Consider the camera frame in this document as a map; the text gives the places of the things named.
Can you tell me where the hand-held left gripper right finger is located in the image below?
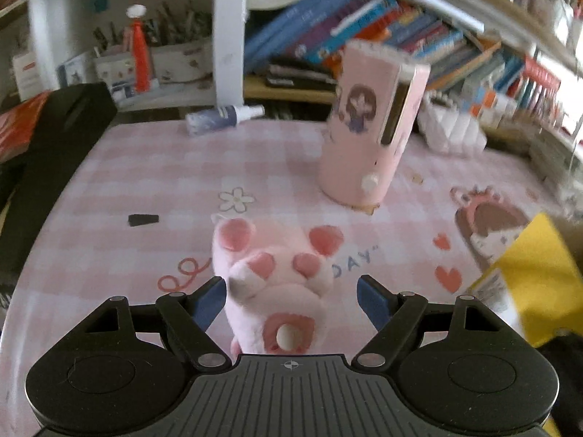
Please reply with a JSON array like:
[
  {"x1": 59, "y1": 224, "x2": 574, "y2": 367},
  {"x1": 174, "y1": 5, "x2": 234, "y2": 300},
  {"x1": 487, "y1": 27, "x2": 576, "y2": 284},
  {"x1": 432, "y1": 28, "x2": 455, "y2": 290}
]
[{"x1": 356, "y1": 274, "x2": 502, "y2": 369}]

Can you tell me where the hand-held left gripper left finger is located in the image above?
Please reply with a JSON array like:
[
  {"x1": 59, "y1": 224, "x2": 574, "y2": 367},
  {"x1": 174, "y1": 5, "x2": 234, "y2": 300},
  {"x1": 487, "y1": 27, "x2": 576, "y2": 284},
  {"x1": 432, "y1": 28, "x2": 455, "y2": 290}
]
[{"x1": 84, "y1": 277, "x2": 228, "y2": 371}]

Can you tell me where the pink paw plush toy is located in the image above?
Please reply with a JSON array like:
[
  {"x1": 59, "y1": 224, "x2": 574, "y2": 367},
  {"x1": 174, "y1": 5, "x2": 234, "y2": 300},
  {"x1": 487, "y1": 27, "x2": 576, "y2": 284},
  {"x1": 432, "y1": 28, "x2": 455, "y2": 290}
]
[{"x1": 212, "y1": 217, "x2": 344, "y2": 356}]

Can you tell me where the cardboard box with yellow edges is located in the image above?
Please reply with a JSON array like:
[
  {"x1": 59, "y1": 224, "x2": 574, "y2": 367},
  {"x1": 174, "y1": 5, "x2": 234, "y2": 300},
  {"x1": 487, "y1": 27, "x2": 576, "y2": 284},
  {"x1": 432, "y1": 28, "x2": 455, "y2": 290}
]
[{"x1": 469, "y1": 212, "x2": 583, "y2": 351}]

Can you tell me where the pink checked tablecloth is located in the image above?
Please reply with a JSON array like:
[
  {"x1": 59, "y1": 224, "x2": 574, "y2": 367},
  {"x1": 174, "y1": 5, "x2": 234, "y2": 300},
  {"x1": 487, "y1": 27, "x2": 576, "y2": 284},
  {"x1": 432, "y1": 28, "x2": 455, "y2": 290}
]
[{"x1": 0, "y1": 118, "x2": 583, "y2": 437}]

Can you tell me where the pink cylindrical container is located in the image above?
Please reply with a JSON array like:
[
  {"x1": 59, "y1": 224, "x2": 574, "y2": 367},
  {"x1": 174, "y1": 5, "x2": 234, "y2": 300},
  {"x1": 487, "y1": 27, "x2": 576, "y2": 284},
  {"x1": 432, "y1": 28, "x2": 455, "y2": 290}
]
[{"x1": 317, "y1": 39, "x2": 431, "y2": 214}]

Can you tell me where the blue spray bottle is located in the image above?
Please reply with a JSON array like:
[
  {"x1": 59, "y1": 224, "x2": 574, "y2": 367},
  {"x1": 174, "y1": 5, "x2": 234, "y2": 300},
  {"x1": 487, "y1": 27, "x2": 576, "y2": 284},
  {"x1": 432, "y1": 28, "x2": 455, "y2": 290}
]
[{"x1": 184, "y1": 104, "x2": 266, "y2": 136}]

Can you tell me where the white quilted purse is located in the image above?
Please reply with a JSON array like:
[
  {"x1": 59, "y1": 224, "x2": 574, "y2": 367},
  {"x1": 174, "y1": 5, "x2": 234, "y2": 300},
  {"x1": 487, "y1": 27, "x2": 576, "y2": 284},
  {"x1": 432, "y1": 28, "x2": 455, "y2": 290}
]
[{"x1": 416, "y1": 93, "x2": 488, "y2": 155}]

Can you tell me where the large black flat object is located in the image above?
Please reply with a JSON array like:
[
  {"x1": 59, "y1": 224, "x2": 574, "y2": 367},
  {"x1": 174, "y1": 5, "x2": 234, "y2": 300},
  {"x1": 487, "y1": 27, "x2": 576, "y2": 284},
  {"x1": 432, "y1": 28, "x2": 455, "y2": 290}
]
[{"x1": 0, "y1": 83, "x2": 118, "y2": 283}]

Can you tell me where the white pen holder box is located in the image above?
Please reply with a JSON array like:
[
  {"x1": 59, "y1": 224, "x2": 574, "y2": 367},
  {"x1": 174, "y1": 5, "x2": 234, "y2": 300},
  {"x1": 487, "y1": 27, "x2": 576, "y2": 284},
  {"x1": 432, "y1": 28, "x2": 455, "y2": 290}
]
[{"x1": 93, "y1": 39, "x2": 215, "y2": 101}]

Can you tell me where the red bottle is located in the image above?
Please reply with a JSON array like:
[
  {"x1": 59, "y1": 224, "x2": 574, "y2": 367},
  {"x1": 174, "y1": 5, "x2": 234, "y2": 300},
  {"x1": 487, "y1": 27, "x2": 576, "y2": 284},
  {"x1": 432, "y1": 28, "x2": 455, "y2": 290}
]
[{"x1": 125, "y1": 4, "x2": 153, "y2": 92}]

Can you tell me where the red book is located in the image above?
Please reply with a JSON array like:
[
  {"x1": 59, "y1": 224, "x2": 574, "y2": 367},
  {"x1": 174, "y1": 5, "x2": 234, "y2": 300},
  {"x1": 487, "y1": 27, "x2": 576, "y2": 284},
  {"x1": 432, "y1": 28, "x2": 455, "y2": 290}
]
[{"x1": 0, "y1": 91, "x2": 53, "y2": 162}]

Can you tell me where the row of colourful books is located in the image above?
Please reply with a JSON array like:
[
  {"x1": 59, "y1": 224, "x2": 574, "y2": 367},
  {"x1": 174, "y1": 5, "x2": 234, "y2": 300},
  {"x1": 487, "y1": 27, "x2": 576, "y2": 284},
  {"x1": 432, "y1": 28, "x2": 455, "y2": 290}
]
[{"x1": 243, "y1": 0, "x2": 566, "y2": 119}]

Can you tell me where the white wooden bookshelf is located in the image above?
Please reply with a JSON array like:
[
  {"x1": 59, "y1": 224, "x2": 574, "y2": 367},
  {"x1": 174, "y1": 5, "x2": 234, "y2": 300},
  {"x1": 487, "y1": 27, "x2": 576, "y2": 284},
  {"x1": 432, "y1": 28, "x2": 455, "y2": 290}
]
[{"x1": 0, "y1": 0, "x2": 583, "y2": 146}]

